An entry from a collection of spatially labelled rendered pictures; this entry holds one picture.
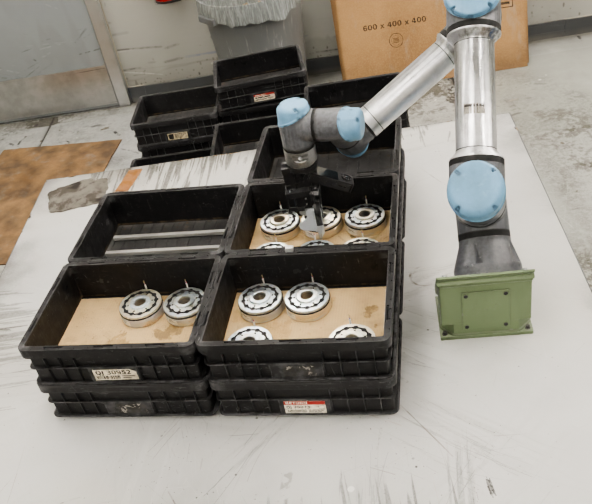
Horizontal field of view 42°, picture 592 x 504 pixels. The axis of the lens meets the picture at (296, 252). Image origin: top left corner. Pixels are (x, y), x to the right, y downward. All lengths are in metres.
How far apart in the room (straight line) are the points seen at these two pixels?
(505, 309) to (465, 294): 0.10
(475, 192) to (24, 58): 3.74
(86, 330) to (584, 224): 2.13
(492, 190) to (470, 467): 0.55
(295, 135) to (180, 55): 3.06
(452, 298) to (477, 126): 0.38
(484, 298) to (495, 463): 0.37
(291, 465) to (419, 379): 0.34
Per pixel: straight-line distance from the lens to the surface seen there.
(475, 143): 1.67
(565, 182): 3.59
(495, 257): 1.73
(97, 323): 1.90
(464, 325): 1.80
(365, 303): 1.75
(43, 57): 4.95
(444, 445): 1.63
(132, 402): 1.79
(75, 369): 1.77
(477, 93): 1.70
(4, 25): 4.94
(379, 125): 1.87
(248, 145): 3.36
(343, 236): 1.95
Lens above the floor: 1.99
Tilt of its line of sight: 37 degrees down
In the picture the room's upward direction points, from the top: 12 degrees counter-clockwise
